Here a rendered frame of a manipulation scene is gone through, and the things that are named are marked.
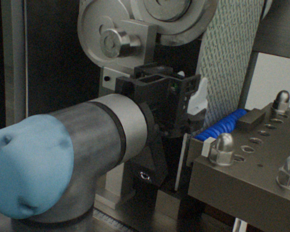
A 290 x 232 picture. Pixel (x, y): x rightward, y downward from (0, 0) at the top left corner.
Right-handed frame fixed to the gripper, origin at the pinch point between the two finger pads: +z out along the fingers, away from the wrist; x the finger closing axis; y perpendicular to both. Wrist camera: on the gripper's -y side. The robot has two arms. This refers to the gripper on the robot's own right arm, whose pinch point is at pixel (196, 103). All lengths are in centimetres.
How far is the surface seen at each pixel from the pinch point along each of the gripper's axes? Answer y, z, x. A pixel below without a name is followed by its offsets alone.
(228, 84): 1.0, 12.4, -0.3
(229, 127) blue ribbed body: -5.7, 8.7, -3.5
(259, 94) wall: -69, 263, 54
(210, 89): 1.7, 3.8, -0.3
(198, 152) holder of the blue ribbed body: -7.2, -1.8, -2.7
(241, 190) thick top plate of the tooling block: -7.8, -6.4, -11.5
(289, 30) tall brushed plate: 10.4, 30.2, -4.2
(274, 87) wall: -61, 263, 43
